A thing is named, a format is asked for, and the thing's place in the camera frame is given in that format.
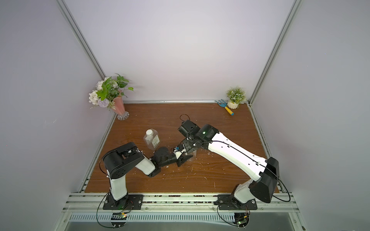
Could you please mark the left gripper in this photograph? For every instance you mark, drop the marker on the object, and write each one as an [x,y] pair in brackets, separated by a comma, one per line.
[181,160]

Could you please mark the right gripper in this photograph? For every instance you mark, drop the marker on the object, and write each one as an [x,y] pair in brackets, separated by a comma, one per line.
[187,144]

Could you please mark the tall clear labelled bottle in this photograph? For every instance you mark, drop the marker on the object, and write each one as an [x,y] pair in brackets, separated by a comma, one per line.
[192,154]

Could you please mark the square clear plastic bottle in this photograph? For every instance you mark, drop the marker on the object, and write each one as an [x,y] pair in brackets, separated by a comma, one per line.
[153,141]

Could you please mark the white bottle cap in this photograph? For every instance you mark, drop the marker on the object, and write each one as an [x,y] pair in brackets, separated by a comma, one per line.
[149,132]

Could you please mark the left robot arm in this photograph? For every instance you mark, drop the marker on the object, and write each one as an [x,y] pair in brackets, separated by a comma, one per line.
[119,161]

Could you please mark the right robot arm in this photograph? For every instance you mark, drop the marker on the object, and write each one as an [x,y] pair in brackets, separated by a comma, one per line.
[263,173]

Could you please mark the blue yellow garden trowel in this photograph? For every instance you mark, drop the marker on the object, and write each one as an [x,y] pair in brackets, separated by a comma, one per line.
[223,104]

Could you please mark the small potted green plant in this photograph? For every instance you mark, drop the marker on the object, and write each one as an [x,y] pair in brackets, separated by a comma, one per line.
[236,96]

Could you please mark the pink vase with flowers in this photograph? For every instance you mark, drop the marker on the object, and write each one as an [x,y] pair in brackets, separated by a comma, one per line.
[109,94]

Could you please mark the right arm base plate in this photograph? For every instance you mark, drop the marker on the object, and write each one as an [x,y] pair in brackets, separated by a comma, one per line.
[228,202]

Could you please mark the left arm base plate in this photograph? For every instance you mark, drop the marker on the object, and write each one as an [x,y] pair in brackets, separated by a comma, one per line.
[128,202]

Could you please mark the aluminium front rail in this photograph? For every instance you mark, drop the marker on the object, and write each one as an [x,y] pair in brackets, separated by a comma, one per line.
[177,202]

